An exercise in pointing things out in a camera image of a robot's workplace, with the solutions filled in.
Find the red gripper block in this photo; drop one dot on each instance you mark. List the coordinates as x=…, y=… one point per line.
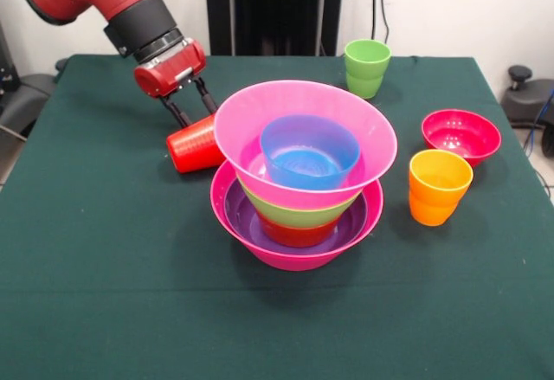
x=171, y=72

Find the light green bowl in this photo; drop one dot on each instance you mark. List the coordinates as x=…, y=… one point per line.
x=298, y=217

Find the red cup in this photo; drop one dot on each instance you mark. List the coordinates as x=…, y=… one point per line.
x=192, y=146

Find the purple bowl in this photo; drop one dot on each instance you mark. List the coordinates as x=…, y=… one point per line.
x=242, y=224

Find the small magenta bowl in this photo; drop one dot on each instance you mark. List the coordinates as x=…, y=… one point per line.
x=463, y=137

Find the light green cup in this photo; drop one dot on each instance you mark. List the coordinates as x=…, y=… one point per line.
x=368, y=72

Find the dark green tablecloth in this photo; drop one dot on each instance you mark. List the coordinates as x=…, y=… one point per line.
x=173, y=311

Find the orange cup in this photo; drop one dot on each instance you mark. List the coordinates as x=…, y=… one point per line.
x=439, y=194

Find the large pink bowl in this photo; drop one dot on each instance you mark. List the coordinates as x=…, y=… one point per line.
x=242, y=116
x=294, y=261

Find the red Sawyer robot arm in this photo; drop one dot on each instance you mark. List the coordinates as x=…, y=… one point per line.
x=108, y=3

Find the orange-red bowl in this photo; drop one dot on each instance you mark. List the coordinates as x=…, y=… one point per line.
x=298, y=237

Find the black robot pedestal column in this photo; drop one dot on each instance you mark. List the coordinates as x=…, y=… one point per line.
x=268, y=8

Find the blue bowl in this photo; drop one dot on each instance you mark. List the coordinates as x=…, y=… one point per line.
x=309, y=168

